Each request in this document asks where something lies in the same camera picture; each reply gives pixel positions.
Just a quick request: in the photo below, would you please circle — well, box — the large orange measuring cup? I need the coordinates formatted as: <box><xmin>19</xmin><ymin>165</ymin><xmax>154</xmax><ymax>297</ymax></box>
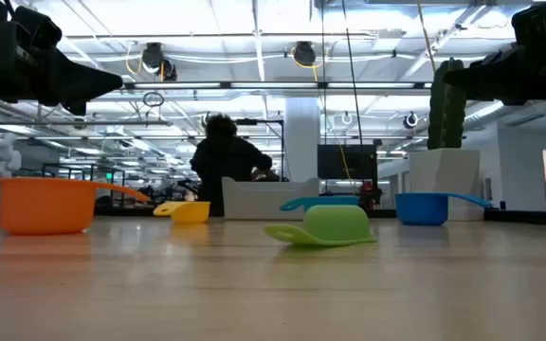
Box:
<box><xmin>0</xmin><ymin>176</ymin><xmax>152</xmax><ymax>237</ymax></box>

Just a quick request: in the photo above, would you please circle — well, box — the medium blue measuring cup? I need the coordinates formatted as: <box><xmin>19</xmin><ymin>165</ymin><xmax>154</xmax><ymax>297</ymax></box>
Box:
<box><xmin>394</xmin><ymin>191</ymin><xmax>494</xmax><ymax>227</ymax></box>

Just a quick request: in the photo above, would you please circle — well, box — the yellow measuring cup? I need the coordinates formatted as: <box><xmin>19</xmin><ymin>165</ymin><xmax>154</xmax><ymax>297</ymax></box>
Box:
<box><xmin>153</xmin><ymin>201</ymin><xmax>211</xmax><ymax>224</ymax></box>

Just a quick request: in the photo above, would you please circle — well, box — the teal measuring cup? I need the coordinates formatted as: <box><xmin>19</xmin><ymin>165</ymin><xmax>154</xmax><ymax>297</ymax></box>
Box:
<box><xmin>280</xmin><ymin>195</ymin><xmax>361</xmax><ymax>213</ymax></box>

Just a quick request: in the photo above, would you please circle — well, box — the green measuring cup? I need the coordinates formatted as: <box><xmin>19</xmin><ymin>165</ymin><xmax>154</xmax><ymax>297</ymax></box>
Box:
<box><xmin>264</xmin><ymin>204</ymin><xmax>378</xmax><ymax>247</ymax></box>

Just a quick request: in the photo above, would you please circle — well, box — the light grey plastic basket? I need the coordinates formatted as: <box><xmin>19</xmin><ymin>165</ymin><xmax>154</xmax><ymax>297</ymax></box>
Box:
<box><xmin>222</xmin><ymin>176</ymin><xmax>320</xmax><ymax>221</ymax></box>

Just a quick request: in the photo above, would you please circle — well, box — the green cactus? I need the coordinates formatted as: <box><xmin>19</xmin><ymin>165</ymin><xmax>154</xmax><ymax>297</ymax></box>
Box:
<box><xmin>427</xmin><ymin>57</ymin><xmax>467</xmax><ymax>151</ymax></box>

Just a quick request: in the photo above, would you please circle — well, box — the white humanoid robot figure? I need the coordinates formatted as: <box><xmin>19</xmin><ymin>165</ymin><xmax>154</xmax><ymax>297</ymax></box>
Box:
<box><xmin>0</xmin><ymin>132</ymin><xmax>23</xmax><ymax>180</ymax></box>

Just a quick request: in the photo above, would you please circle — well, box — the white plant pot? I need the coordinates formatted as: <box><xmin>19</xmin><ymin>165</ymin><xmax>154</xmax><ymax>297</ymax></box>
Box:
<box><xmin>409</xmin><ymin>148</ymin><xmax>482</xmax><ymax>222</ymax></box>

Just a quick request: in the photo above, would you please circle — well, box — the person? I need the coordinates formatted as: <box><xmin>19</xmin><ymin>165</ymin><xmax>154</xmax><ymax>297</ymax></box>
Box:
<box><xmin>189</xmin><ymin>113</ymin><xmax>275</xmax><ymax>217</ymax></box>

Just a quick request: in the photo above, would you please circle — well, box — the black monitor screen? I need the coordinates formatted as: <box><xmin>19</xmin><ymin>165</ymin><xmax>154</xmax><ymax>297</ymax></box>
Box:
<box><xmin>317</xmin><ymin>144</ymin><xmax>379</xmax><ymax>182</ymax></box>

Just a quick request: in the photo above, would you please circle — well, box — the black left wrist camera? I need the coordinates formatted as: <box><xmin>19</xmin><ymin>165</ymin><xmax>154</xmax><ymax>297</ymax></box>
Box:
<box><xmin>10</xmin><ymin>5</ymin><xmax>64</xmax><ymax>48</ymax></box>

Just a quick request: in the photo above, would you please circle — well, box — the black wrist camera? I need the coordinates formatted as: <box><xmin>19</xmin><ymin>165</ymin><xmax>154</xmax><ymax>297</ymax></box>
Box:
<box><xmin>10</xmin><ymin>5</ymin><xmax>64</xmax><ymax>48</ymax></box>
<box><xmin>512</xmin><ymin>0</ymin><xmax>546</xmax><ymax>52</ymax></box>

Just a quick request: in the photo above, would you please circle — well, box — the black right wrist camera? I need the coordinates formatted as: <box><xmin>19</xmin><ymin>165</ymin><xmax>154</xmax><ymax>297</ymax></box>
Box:
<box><xmin>512</xmin><ymin>0</ymin><xmax>546</xmax><ymax>52</ymax></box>

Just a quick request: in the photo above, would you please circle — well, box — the yellow hanging cable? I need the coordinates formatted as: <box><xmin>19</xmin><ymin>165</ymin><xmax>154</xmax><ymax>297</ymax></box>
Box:
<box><xmin>416</xmin><ymin>0</ymin><xmax>439</xmax><ymax>77</ymax></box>

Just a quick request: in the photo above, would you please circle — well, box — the black hanging cable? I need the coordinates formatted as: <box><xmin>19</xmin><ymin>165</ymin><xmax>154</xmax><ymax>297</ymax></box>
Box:
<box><xmin>340</xmin><ymin>0</ymin><xmax>365</xmax><ymax>146</ymax></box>

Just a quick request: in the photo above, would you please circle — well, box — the black metal rack frame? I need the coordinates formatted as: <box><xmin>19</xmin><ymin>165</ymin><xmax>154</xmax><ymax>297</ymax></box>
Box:
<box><xmin>234</xmin><ymin>117</ymin><xmax>285</xmax><ymax>182</ymax></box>

